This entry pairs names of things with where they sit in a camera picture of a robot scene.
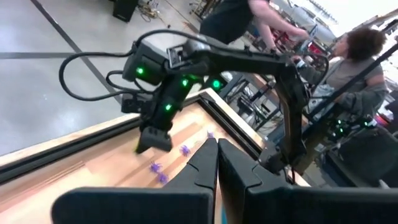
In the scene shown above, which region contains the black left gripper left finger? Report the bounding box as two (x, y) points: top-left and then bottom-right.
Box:
(51, 138), (219, 224)

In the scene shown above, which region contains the black diagonal pole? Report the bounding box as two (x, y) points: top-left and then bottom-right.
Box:
(306, 43), (398, 119)

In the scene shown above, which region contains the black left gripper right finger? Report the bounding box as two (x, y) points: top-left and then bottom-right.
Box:
(218, 138), (398, 224)

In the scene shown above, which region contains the person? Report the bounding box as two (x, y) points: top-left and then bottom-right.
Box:
(198, 0), (312, 54)
(292, 27), (390, 116)

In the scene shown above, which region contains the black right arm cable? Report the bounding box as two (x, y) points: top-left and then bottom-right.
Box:
(58, 29), (156, 102)

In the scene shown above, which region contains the black speaker box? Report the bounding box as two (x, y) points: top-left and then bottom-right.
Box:
(111, 0), (139, 22)

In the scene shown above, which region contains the black bag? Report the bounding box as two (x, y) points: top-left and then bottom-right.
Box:
(338, 127), (398, 187)

